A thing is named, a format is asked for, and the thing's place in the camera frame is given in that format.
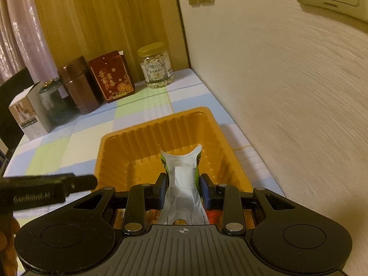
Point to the white product box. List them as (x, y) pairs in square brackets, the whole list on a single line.
[(31, 115)]

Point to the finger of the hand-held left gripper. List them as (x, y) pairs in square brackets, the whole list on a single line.
[(83, 182)]

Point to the brown metal canister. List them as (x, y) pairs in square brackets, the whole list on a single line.
[(79, 86)]

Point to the green glass jar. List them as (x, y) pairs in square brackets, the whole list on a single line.
[(56, 103)]

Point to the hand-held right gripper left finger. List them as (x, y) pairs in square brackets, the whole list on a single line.
[(163, 189)]

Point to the orange plastic tray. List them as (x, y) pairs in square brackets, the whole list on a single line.
[(161, 132)]

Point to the clear plastic nut jar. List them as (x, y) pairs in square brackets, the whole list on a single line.
[(156, 66)]

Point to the yellow curtain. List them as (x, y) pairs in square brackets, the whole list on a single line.
[(109, 14)]

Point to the pink curtain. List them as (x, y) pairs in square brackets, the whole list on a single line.
[(20, 28)]

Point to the black monitor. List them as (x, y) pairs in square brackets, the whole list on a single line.
[(13, 106)]

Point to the checked tablecloth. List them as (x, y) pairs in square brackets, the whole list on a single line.
[(86, 132)]

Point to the green white snack packet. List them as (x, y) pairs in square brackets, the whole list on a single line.
[(184, 178)]

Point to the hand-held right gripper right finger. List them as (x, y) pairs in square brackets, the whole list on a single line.
[(204, 191)]

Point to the person's left hand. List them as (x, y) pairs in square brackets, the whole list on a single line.
[(7, 244)]

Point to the red tin box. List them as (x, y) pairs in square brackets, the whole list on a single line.
[(112, 77)]

